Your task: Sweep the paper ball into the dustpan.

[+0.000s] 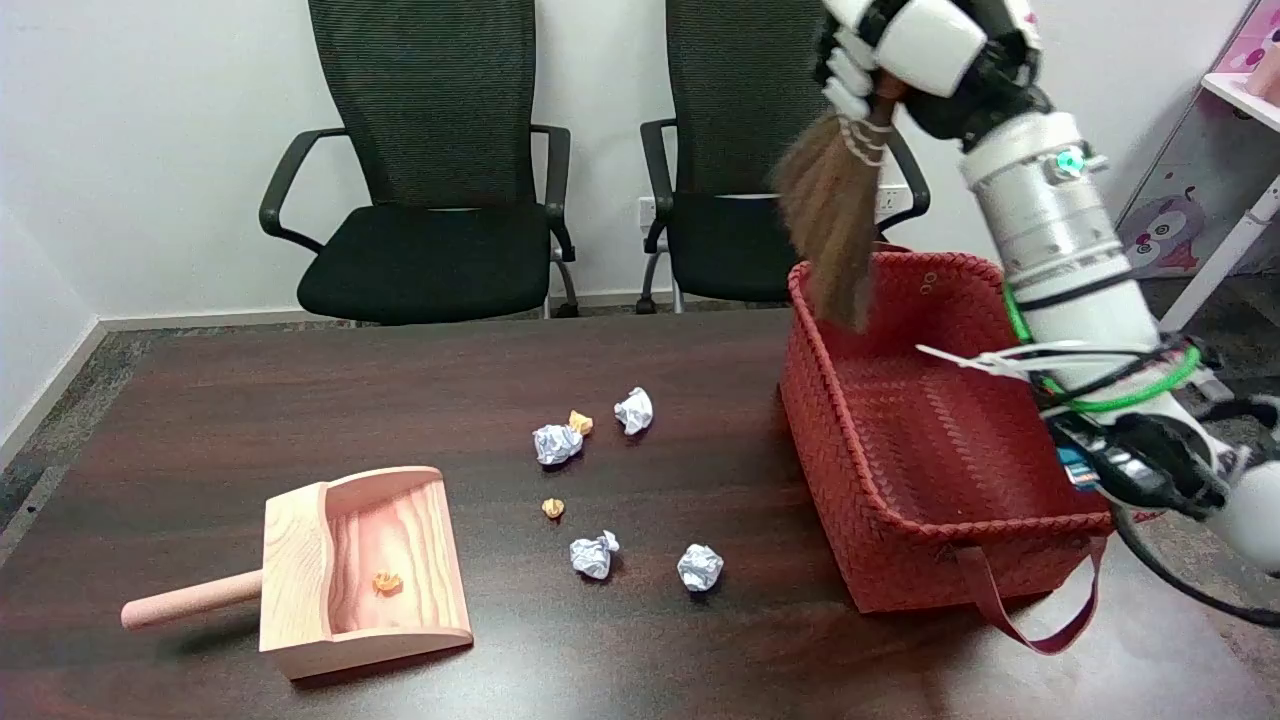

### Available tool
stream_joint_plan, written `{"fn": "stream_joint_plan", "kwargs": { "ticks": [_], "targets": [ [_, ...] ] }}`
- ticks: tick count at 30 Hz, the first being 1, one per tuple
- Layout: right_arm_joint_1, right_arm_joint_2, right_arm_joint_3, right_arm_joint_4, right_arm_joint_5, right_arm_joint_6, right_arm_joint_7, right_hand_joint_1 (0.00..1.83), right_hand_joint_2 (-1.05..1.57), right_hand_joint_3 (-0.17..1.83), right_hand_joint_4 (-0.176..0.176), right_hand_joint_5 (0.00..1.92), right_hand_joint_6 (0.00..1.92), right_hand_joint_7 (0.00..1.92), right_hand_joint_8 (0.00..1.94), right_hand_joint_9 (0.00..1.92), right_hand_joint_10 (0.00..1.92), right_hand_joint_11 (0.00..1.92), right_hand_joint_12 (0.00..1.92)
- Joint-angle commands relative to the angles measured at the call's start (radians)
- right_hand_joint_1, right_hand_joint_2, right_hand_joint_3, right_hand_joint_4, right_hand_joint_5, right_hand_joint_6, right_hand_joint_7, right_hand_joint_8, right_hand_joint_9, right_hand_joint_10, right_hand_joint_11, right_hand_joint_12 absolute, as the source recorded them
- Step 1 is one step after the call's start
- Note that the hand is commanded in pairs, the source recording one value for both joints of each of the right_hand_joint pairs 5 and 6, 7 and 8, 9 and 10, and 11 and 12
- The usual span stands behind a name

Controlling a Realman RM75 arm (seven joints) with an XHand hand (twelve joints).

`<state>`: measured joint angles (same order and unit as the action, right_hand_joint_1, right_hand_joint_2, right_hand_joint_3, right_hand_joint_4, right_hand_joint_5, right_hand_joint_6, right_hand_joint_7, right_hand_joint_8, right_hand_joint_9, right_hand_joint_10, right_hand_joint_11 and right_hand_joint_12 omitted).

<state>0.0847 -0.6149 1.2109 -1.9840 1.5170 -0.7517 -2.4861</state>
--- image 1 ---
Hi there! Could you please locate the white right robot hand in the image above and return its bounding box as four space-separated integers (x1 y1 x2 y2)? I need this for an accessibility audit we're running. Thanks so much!
815 0 1051 141

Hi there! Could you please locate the small brown bristle broom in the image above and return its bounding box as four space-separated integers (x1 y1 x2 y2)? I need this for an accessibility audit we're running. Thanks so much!
770 75 906 333

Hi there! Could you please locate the white paper ball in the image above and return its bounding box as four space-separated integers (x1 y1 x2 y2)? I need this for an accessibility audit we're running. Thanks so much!
614 387 654 436
569 531 620 581
533 424 584 467
677 544 725 593

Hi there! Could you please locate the wooden dustpan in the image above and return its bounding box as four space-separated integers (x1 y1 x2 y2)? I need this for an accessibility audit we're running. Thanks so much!
120 466 475 681

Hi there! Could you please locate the black mesh office chair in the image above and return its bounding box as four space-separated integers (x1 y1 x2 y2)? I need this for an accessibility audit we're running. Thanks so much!
638 0 931 316
258 0 581 326

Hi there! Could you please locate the pink owl print panel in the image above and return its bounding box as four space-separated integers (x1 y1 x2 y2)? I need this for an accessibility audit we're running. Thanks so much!
1112 0 1280 283

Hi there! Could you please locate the white zip tie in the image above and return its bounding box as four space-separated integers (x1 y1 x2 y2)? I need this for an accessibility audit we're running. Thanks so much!
915 340 1181 381

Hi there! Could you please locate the pink cup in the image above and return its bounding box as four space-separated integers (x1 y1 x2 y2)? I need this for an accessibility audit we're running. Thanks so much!
1245 42 1280 101

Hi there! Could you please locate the red woven basket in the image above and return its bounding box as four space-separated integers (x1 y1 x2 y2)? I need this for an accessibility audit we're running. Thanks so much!
778 243 1116 656

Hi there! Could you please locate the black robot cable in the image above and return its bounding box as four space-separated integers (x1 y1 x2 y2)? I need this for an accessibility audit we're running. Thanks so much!
1110 505 1280 629

